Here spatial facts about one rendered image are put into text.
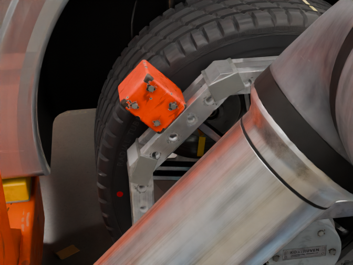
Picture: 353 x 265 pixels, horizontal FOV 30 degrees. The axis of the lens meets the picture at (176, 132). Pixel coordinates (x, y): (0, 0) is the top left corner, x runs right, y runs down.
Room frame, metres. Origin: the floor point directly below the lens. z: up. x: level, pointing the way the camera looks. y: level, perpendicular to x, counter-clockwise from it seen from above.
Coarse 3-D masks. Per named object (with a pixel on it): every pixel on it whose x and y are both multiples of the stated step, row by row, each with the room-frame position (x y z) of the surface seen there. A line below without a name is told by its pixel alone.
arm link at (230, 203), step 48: (288, 48) 0.35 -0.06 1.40; (336, 48) 0.30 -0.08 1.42; (288, 96) 0.32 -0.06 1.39; (240, 144) 0.33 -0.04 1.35; (288, 144) 0.31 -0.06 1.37; (336, 144) 0.30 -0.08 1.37; (192, 192) 0.33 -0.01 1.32; (240, 192) 0.31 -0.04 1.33; (288, 192) 0.31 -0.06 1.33; (336, 192) 0.30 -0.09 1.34; (144, 240) 0.33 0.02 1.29; (192, 240) 0.31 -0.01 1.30; (240, 240) 0.31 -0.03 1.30; (288, 240) 0.32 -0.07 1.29
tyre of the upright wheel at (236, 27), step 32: (192, 0) 1.27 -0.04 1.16; (224, 0) 1.22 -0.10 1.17; (256, 0) 1.19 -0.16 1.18; (288, 0) 1.20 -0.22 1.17; (320, 0) 1.29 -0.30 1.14; (160, 32) 1.19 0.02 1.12; (192, 32) 1.11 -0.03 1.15; (224, 32) 1.08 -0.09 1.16; (256, 32) 1.08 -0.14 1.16; (288, 32) 1.09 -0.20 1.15; (128, 64) 1.18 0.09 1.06; (160, 64) 1.07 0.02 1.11; (192, 64) 1.07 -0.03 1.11; (96, 128) 1.19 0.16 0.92; (128, 128) 1.05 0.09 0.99; (96, 160) 1.11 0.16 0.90; (128, 192) 1.05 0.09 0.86; (128, 224) 1.05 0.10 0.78
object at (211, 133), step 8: (248, 96) 1.10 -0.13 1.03; (248, 104) 1.10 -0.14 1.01; (200, 128) 1.09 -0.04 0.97; (208, 128) 1.09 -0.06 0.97; (208, 136) 1.09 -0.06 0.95; (216, 136) 1.09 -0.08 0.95; (160, 168) 1.08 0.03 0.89; (168, 168) 1.08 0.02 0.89; (176, 168) 1.08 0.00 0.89; (184, 168) 1.09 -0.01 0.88; (160, 176) 1.08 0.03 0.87; (168, 176) 1.08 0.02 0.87; (176, 176) 1.08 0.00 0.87; (160, 192) 1.27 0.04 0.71; (352, 216) 1.14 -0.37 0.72; (336, 224) 1.13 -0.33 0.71; (344, 224) 1.14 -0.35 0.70; (352, 224) 1.13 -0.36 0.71; (344, 232) 1.12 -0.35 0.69; (352, 232) 1.11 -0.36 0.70; (344, 240) 1.11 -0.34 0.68; (264, 264) 1.12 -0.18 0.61
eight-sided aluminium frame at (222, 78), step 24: (216, 72) 1.00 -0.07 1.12; (240, 72) 0.99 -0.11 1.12; (192, 96) 1.00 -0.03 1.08; (216, 96) 0.98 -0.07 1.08; (192, 120) 0.99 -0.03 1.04; (144, 144) 1.01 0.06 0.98; (168, 144) 0.98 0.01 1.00; (144, 168) 0.97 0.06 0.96; (144, 192) 0.97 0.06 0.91; (336, 264) 1.06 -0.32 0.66
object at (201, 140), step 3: (201, 138) 1.45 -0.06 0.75; (204, 138) 1.45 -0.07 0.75; (201, 141) 1.45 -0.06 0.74; (204, 141) 1.45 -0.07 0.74; (201, 144) 1.45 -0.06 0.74; (204, 144) 1.45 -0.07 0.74; (198, 147) 1.45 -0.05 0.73; (201, 147) 1.45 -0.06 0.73; (198, 150) 1.45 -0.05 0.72; (201, 150) 1.45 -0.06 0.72; (198, 153) 1.45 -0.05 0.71; (201, 153) 1.45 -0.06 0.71
